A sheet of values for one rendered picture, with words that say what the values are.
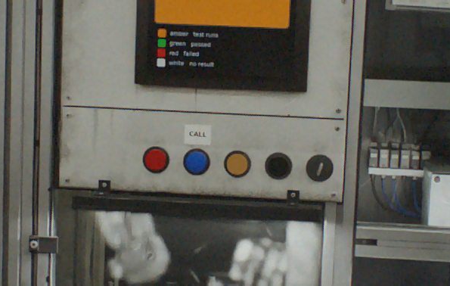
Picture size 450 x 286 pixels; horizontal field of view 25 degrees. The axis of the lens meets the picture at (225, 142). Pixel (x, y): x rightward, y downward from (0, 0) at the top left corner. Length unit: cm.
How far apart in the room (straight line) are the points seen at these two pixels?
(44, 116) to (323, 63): 42
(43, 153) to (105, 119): 11
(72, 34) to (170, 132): 20
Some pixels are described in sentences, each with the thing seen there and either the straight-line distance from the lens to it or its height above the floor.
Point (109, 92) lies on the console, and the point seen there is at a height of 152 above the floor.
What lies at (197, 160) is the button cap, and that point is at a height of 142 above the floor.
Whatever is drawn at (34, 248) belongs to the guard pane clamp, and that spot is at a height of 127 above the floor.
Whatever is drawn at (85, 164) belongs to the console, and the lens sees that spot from 150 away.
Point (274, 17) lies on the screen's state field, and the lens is 143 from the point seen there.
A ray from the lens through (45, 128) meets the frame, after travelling 152.
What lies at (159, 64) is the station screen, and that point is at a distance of 145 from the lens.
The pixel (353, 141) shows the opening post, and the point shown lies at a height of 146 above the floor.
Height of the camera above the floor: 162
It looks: 6 degrees down
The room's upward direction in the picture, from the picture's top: 2 degrees clockwise
